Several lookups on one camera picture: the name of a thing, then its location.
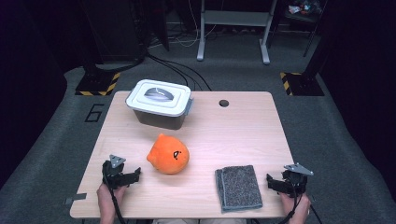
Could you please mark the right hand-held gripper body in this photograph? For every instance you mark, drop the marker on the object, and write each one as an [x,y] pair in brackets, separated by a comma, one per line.
[294,183]

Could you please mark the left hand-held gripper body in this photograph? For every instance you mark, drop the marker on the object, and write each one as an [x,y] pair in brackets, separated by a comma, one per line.
[112,177]

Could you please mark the grey fluffy towel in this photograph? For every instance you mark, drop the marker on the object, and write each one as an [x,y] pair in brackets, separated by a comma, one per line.
[239,188]

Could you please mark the orange plush toy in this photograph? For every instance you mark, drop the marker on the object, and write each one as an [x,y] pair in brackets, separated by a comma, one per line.
[168,155]

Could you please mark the grey plastic storage box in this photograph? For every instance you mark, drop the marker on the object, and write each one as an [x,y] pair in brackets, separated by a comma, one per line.
[158,119]

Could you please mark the white lidded plastic bin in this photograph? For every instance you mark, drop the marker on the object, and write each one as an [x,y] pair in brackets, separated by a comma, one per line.
[140,99]

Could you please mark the person's left hand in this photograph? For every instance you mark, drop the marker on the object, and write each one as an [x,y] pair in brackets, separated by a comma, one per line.
[107,200]

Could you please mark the person's right hand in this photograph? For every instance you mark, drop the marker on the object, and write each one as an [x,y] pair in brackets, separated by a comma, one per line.
[297,210]

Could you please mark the grey tape strip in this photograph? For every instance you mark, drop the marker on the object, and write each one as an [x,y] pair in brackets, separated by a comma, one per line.
[76,197]

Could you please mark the black striped stand base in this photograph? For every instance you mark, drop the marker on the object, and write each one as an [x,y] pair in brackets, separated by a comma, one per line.
[93,82]
[303,84]

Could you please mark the black cabinet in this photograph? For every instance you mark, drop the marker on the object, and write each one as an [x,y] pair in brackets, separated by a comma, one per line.
[115,31]

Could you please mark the black upright panel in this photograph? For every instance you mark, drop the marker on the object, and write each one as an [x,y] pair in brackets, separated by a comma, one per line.
[160,25]

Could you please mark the black metal rack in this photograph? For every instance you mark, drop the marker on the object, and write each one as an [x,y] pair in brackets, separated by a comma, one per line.
[292,19]

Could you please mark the pile of colourful packets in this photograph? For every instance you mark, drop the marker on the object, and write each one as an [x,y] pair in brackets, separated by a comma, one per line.
[300,7]

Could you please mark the white metal table frame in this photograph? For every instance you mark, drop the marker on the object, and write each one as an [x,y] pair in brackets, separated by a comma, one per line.
[236,18]

